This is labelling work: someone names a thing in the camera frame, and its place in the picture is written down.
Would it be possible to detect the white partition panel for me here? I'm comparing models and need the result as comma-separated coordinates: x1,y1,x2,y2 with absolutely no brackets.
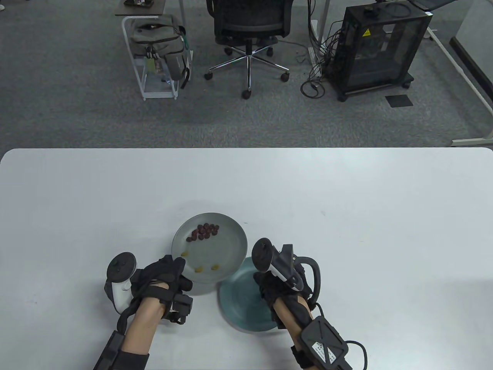
450,0,493,112

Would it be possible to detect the black wheeled cabinet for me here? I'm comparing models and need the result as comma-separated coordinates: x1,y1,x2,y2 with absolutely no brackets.
327,2,433,102

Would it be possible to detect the grey backpack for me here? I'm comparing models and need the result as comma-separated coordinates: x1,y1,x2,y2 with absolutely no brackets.
128,15,194,90

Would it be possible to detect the teal plate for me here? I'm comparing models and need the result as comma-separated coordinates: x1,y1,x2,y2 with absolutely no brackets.
218,256,305,332

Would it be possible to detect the white frame side table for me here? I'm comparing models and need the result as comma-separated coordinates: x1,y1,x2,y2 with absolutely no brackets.
115,0,186,101

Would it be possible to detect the white right hand controller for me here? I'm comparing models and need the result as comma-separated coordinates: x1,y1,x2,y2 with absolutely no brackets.
252,238,322,298

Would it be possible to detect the person's left hand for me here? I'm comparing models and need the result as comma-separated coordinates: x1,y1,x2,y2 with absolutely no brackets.
130,254,193,306

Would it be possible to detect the person's right hand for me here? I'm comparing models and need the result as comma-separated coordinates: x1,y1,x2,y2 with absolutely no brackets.
253,268,314,309

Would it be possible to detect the black office chair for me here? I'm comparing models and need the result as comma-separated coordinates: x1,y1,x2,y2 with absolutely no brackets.
204,0,295,100

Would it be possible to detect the black left forearm tracker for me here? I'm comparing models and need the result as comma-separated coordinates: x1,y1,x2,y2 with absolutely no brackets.
94,331,126,370

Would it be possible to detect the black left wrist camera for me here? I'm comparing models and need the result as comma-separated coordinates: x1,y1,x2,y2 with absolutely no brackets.
166,295,193,323

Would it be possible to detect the tangle of black cables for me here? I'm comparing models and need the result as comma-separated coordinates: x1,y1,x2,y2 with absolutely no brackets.
296,15,344,99

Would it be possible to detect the person's right forearm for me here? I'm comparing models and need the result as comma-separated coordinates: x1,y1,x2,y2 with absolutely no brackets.
273,295,317,341

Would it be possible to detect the white left hand controller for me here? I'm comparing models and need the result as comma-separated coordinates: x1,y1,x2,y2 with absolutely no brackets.
105,252,137,313

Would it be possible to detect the pile of dark red raisins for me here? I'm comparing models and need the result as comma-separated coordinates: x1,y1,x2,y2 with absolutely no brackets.
186,223,220,242

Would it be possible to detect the grey plate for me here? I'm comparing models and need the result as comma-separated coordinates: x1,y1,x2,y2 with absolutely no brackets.
171,213,248,296

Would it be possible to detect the black right forearm tracker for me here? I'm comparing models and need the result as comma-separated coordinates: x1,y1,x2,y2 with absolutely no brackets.
300,316,349,365

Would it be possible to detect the white hand controller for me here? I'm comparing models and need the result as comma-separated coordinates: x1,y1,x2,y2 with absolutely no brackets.
252,238,322,298
105,252,137,313

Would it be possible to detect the person's left forearm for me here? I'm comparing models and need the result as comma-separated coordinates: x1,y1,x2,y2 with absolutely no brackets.
117,298,171,370

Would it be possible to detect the grey desk leg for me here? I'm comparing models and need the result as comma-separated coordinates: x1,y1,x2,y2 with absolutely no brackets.
313,0,331,43

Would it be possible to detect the white desk frame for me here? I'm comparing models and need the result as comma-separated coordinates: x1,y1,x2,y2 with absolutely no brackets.
424,27,493,147

